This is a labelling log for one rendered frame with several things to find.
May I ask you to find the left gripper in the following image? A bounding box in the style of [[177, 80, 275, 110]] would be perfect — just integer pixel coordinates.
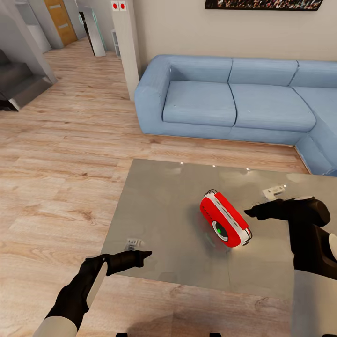
[[118, 250, 152, 272]]

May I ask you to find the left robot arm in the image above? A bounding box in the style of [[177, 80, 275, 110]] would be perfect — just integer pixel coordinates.
[[32, 238, 152, 337]]

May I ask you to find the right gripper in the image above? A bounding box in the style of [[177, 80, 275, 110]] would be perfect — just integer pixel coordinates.
[[244, 198, 283, 220]]

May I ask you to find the radio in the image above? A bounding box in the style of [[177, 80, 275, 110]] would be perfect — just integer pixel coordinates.
[[200, 191, 251, 248]]

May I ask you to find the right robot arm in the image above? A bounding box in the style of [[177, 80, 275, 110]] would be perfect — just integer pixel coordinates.
[[244, 186, 337, 337]]

